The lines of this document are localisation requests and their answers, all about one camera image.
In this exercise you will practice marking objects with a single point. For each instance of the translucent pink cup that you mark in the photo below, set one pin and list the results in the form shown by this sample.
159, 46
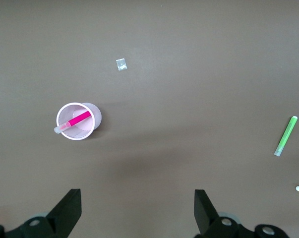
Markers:
96, 116

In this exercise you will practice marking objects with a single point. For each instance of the brown table mat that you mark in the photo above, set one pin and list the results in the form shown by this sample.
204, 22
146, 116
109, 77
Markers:
164, 37

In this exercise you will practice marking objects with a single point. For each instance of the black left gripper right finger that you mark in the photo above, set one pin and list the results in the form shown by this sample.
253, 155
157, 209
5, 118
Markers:
208, 218

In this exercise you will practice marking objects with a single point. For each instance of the green marker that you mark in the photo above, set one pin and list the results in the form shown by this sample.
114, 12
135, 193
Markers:
286, 135

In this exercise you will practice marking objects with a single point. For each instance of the small clear tape piece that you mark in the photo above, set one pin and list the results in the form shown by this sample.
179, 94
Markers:
121, 65

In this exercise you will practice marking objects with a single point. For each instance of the pink marker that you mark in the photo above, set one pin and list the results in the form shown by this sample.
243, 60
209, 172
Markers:
77, 119

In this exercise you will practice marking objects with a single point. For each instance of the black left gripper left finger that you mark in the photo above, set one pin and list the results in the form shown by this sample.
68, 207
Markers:
62, 218

